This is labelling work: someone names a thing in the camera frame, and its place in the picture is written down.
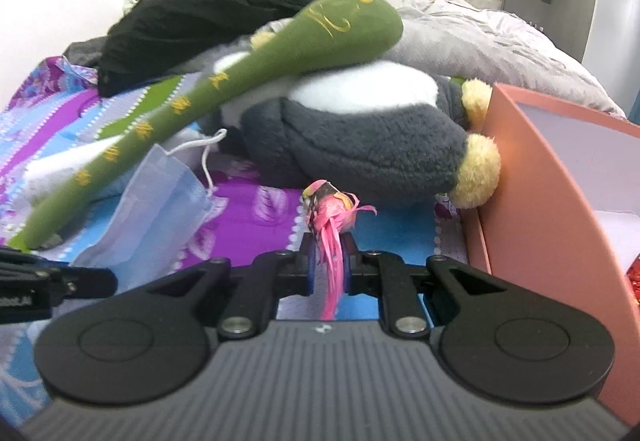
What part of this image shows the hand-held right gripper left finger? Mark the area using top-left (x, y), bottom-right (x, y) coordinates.
top-left (145, 233), bottom-right (318, 341)

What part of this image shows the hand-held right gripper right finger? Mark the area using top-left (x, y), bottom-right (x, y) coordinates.
top-left (344, 235), bottom-right (506, 338)

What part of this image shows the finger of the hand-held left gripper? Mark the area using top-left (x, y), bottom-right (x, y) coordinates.
top-left (0, 247), bottom-right (119, 300)

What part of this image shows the pink tasselled small packet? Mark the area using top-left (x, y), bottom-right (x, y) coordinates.
top-left (301, 179), bottom-right (379, 323)

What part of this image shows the orange cardboard box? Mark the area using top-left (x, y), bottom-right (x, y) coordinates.
top-left (465, 83), bottom-right (640, 427)

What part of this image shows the red foil packet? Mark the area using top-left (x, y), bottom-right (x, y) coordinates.
top-left (625, 261), bottom-right (640, 308)

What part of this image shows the floral striped bed sheet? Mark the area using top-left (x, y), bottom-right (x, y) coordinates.
top-left (0, 56), bottom-right (469, 417)

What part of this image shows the blue face mask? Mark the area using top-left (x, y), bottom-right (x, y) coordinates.
top-left (75, 130), bottom-right (229, 268)

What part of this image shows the white tube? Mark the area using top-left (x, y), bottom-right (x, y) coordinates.
top-left (22, 148), bottom-right (127, 208)

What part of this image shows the grey penguin plush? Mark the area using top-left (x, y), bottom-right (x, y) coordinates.
top-left (210, 28), bottom-right (502, 210)

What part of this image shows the green plush massage stick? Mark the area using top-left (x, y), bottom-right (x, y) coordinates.
top-left (22, 0), bottom-right (405, 250)

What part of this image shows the dark grey blanket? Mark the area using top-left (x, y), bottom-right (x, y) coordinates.
top-left (65, 38), bottom-right (109, 70)

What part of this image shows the light grey duvet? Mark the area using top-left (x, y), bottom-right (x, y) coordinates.
top-left (260, 0), bottom-right (629, 120)

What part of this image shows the black garment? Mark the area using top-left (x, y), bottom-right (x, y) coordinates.
top-left (97, 0), bottom-right (364, 98)

